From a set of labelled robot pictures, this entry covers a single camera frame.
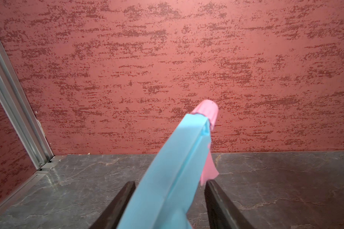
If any blue pink spray bottle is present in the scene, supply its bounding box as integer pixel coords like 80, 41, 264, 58
118, 100, 219, 229

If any left aluminium corner post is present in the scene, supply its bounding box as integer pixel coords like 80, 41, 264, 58
0, 41, 54, 170

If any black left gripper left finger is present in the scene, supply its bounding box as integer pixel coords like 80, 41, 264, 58
89, 181, 136, 229

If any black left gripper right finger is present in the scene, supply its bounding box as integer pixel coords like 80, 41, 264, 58
204, 179, 254, 229

